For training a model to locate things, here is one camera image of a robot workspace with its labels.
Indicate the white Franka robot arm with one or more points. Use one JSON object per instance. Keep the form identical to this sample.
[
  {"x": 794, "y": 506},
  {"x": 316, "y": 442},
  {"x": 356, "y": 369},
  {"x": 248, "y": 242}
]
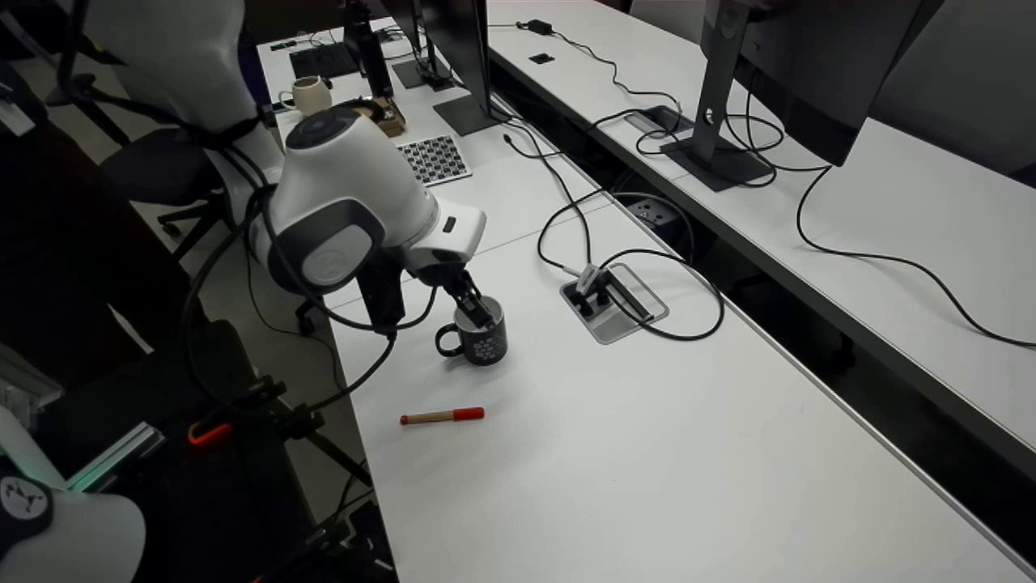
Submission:
[{"x": 344, "y": 174}]

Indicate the black tripod leg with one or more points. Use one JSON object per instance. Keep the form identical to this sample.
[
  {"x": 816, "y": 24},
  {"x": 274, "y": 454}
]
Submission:
[{"x": 324, "y": 448}]

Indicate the aluminium extrusion bar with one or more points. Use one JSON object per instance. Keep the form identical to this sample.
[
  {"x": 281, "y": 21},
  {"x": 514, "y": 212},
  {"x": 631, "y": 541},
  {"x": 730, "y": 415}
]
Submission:
[{"x": 118, "y": 454}]

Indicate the person in dark clothing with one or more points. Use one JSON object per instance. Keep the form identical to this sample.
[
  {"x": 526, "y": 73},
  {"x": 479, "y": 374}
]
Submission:
[{"x": 66, "y": 247}]

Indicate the dark monitor screen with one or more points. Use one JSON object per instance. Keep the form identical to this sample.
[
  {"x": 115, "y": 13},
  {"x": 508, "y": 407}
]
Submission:
[{"x": 972, "y": 85}]

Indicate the grey backed monitor screen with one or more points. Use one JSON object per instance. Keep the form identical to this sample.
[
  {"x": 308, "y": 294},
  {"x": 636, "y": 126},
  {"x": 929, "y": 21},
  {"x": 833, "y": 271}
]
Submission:
[{"x": 820, "y": 66}]

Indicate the small grey dock box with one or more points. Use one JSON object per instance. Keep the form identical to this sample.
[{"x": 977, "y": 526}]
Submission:
[{"x": 659, "y": 119}]

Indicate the grey desk socket box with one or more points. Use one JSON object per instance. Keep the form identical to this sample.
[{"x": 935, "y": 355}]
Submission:
[{"x": 619, "y": 312}]

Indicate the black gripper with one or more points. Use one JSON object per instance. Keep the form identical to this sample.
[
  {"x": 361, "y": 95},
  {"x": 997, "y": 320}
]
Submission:
[{"x": 446, "y": 278}]

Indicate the white tape roll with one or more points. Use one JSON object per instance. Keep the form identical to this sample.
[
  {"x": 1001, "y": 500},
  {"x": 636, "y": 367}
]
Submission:
[{"x": 312, "y": 95}]

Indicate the small black adapter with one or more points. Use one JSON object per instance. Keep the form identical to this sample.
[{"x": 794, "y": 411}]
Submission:
[{"x": 535, "y": 27}]

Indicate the small black square chip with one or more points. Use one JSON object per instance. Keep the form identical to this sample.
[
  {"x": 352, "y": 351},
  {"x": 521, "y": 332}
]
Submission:
[{"x": 543, "y": 56}]

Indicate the checkerboard calibration sheet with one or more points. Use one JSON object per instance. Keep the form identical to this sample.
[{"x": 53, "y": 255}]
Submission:
[{"x": 431, "y": 159}]

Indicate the red and tan marker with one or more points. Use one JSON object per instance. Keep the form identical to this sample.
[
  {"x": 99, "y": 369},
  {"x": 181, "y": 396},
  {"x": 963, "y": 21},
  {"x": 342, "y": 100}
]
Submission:
[{"x": 442, "y": 415}]

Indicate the black robot stand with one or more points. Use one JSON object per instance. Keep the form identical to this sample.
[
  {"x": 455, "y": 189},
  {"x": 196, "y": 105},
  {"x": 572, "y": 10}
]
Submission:
[{"x": 163, "y": 376}]

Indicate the grey monitor stand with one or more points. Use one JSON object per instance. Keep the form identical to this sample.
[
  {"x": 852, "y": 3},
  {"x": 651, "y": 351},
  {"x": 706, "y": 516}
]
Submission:
[{"x": 714, "y": 109}]

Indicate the white id badge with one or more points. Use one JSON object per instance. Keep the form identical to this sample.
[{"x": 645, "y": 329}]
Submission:
[{"x": 15, "y": 115}]

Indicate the dark grey mug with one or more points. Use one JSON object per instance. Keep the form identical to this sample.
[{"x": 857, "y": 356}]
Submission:
[{"x": 480, "y": 344}]

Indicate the flat dark monitor base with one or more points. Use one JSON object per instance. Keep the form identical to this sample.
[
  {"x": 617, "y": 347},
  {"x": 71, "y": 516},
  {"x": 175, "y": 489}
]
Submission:
[{"x": 472, "y": 115}]

